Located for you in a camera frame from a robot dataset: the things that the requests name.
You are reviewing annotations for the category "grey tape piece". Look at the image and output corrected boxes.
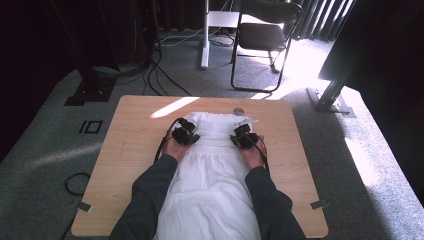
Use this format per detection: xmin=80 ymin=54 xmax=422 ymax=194
xmin=309 ymin=199 xmax=331 ymax=211
xmin=76 ymin=200 xmax=93 ymax=213

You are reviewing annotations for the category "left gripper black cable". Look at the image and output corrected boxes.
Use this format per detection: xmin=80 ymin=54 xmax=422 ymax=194
xmin=153 ymin=117 xmax=184 ymax=165

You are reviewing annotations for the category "person's right hand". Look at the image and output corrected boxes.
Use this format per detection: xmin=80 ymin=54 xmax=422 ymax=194
xmin=238 ymin=134 xmax=268 ymax=171

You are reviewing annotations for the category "white desk leg frame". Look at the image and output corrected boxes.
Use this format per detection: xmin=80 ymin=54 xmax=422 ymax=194
xmin=200 ymin=0 xmax=242 ymax=70

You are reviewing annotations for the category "black folding chair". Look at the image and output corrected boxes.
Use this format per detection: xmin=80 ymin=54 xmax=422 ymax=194
xmin=230 ymin=0 xmax=305 ymax=94

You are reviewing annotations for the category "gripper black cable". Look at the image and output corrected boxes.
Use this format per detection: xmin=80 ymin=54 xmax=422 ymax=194
xmin=153 ymin=117 xmax=184 ymax=165
xmin=255 ymin=134 xmax=271 ymax=175

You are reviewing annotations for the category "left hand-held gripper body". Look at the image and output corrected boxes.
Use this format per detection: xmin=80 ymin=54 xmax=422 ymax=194
xmin=171 ymin=116 xmax=198 ymax=146

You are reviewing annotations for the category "black looped floor cable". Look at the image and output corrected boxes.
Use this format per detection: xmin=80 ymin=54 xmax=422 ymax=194
xmin=64 ymin=172 xmax=92 ymax=196

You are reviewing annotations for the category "white tiered skirt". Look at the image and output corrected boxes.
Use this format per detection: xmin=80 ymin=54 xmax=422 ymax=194
xmin=153 ymin=111 xmax=263 ymax=240

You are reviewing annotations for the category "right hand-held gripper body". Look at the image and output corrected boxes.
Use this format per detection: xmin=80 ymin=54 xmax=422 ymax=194
xmin=233 ymin=123 xmax=261 ymax=150

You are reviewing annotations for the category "white floor cable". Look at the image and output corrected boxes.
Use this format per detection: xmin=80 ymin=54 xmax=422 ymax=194
xmin=159 ymin=27 xmax=206 ymax=48

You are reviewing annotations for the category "black floor cables bundle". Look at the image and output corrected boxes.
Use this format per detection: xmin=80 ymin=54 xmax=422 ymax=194
xmin=142 ymin=29 xmax=194 ymax=97

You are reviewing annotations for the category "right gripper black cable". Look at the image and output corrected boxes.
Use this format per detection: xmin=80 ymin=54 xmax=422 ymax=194
xmin=255 ymin=134 xmax=271 ymax=175

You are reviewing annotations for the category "dark upright panel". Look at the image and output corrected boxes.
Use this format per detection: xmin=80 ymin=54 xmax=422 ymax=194
xmin=317 ymin=0 xmax=424 ymax=101

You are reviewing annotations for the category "black stand with base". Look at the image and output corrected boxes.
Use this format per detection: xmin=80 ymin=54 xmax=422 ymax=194
xmin=49 ymin=0 xmax=118 ymax=107

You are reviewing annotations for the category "metal stand with base plate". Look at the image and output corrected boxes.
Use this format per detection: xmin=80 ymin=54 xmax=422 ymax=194
xmin=306 ymin=33 xmax=357 ymax=119

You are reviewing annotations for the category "person's left hand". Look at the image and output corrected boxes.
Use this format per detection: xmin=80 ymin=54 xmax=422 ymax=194
xmin=161 ymin=129 xmax=191 ymax=164

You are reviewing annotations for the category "dark pleated curtain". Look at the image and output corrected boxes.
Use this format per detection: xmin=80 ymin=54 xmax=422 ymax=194
xmin=292 ymin=0 xmax=356 ymax=43

